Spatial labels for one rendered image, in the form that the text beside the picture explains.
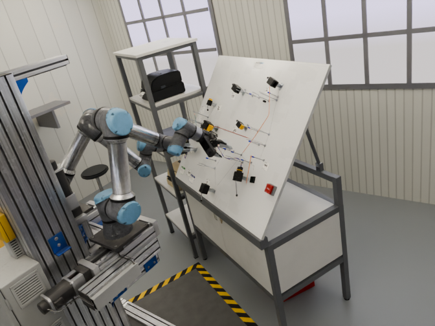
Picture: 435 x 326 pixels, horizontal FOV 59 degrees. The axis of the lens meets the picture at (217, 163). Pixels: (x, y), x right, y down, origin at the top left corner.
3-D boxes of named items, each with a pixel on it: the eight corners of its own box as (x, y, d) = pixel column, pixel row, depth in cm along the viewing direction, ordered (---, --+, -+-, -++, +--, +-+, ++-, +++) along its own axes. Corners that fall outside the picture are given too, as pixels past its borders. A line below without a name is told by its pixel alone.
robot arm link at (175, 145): (169, 155, 206) (177, 136, 208) (182, 158, 199) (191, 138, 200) (158, 149, 200) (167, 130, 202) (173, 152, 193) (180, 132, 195)
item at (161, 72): (152, 103, 297) (145, 79, 289) (142, 99, 316) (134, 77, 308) (186, 92, 310) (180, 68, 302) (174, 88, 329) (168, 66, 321)
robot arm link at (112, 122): (127, 215, 192) (115, 105, 178) (144, 222, 182) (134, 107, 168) (105, 222, 184) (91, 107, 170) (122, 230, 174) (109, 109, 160)
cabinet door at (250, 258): (272, 296, 237) (261, 245, 221) (226, 254, 283) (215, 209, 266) (275, 293, 238) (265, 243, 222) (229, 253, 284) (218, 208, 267)
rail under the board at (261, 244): (261, 250, 216) (259, 241, 214) (176, 184, 314) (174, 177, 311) (269, 246, 218) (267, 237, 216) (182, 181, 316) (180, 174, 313)
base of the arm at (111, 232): (116, 242, 187) (109, 226, 183) (98, 235, 197) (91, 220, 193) (138, 226, 197) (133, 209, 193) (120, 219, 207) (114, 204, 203)
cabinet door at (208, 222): (226, 253, 283) (215, 209, 267) (193, 224, 328) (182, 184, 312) (229, 253, 284) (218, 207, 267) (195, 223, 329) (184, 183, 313)
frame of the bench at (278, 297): (285, 345, 251) (267, 247, 218) (202, 259, 348) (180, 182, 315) (351, 298, 274) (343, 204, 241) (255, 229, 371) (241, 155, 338)
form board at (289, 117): (177, 176, 312) (175, 176, 311) (221, 55, 302) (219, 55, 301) (263, 240, 215) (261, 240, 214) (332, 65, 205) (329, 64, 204)
